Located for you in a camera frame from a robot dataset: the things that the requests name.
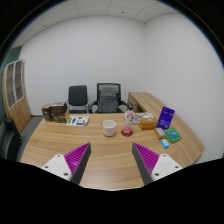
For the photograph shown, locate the red round coaster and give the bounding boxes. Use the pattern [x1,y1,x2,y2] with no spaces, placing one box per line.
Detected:
[121,130,133,137]

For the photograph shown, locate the round grey plate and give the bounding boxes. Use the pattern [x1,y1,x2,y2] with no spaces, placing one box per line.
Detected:
[132,114,143,125]

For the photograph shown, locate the white ceramic mug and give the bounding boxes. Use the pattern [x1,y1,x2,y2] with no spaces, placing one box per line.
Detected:
[102,120,116,137]

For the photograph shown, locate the green flat box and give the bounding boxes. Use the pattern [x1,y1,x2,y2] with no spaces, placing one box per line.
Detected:
[164,128,181,143]

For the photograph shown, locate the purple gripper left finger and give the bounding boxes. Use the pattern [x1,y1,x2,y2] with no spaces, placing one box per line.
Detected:
[64,143,91,185]

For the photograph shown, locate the clear water bottle pink label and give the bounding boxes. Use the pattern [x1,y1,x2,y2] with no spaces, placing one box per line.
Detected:
[122,105,134,134]

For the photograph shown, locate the small blue box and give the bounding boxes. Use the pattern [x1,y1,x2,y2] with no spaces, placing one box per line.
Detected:
[160,139,170,149]

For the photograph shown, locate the yellow-brown snack packet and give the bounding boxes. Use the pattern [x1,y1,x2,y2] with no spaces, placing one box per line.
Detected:
[154,128,166,139]

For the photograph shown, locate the small brown box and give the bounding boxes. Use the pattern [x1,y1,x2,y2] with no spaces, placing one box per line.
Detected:
[41,104,52,122]

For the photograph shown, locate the white green leaflet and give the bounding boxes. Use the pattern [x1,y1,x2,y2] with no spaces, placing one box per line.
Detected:
[67,116,89,126]

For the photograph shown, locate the wooden cabinet glass doors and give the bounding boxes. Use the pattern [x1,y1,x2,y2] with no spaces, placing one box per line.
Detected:
[2,60,31,132]

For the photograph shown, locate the purple standing card box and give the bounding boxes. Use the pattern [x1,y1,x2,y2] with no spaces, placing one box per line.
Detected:
[157,107,175,130]

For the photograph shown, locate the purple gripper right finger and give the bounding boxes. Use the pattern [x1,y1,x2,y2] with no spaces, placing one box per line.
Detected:
[132,143,159,185]

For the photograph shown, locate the black office chair left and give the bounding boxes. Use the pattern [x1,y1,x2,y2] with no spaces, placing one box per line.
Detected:
[68,85,89,114]

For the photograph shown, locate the wooden side desk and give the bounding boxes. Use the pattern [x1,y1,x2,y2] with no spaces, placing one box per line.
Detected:
[127,91,171,118]

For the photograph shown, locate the wooden tissue box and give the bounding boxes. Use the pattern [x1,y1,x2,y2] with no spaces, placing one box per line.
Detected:
[139,118,158,130]

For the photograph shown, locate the black armchair at left edge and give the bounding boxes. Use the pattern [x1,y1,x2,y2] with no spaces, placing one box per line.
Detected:
[0,118,22,161]

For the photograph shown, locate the dark brown box stack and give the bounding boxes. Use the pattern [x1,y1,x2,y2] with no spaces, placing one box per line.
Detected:
[50,102,70,123]

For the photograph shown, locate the grey mesh office chair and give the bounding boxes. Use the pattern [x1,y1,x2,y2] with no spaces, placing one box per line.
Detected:
[89,83,128,113]

